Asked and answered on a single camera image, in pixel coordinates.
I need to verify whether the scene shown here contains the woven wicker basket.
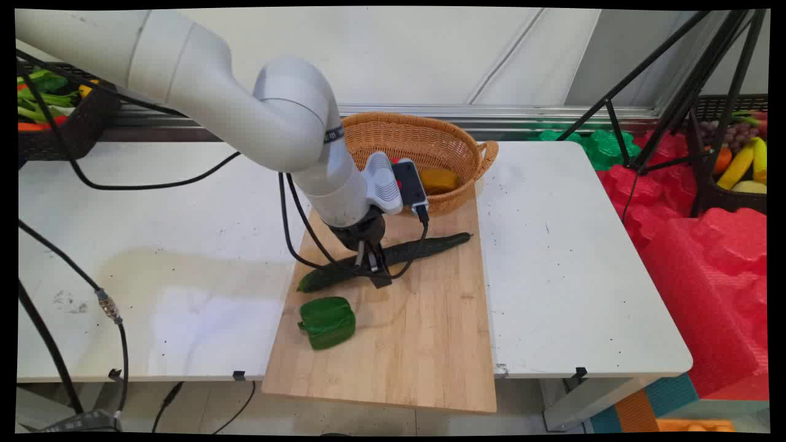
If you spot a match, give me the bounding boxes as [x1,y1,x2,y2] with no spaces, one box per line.
[341,112,499,214]

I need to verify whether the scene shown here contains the black vegetable crate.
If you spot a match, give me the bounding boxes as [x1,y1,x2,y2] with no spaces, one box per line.
[17,61,121,162]

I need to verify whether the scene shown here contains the green foam mat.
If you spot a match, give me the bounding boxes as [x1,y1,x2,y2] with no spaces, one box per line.
[531,126,642,172]

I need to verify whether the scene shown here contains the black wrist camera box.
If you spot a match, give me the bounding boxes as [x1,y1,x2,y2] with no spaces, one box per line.
[391,158,430,213]

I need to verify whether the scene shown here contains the teal and orange floor mat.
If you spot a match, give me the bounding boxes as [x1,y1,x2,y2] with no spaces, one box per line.
[589,373,701,434]

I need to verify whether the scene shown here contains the grey control box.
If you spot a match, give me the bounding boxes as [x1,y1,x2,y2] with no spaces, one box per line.
[40,409,123,434]

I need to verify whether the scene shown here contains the black fruit crate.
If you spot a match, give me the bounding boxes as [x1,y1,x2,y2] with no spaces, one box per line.
[685,95,769,216]

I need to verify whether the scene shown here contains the dark green cucumber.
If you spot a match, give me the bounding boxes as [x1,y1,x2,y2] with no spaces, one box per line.
[297,232,473,293]

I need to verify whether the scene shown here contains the black cable with metal connector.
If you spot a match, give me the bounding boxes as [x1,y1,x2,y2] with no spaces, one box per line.
[17,220,130,418]

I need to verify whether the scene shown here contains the white table leg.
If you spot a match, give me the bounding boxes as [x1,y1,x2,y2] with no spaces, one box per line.
[543,376,658,432]

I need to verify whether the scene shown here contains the yellow banana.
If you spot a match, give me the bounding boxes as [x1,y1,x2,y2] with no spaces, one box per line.
[752,136,768,185]
[717,144,755,190]

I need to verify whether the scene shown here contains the red foam mat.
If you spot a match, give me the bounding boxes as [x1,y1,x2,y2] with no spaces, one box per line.
[639,207,769,401]
[599,130,699,249]

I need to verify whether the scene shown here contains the thick black cable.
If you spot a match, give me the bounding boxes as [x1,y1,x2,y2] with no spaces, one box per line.
[17,279,85,415]

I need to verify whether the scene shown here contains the black tripod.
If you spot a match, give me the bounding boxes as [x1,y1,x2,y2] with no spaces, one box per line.
[556,9,768,219]

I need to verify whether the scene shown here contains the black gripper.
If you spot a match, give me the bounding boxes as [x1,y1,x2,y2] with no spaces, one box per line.
[328,211,394,290]

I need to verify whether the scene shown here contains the thin black table cable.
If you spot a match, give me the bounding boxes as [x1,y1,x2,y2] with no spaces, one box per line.
[17,61,241,191]

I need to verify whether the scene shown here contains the purple grape bunch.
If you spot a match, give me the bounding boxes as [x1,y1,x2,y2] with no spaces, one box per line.
[700,121,760,154]

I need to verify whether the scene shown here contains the wooden cutting board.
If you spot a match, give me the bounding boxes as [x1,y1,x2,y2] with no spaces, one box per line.
[262,184,498,413]

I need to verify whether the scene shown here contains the black hanging cable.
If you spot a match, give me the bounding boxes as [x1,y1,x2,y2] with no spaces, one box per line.
[212,381,256,434]
[152,381,184,434]

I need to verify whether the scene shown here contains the green leafy vegetables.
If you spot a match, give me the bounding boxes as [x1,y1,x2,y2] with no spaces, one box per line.
[17,69,80,121]

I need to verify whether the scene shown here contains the yellow bell pepper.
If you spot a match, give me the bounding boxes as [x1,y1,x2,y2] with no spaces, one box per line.
[419,168,460,196]

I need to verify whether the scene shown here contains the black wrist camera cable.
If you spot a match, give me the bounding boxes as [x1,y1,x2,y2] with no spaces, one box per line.
[278,172,430,282]

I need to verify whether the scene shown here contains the green bell pepper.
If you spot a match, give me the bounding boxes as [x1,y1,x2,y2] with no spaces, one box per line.
[298,297,357,351]

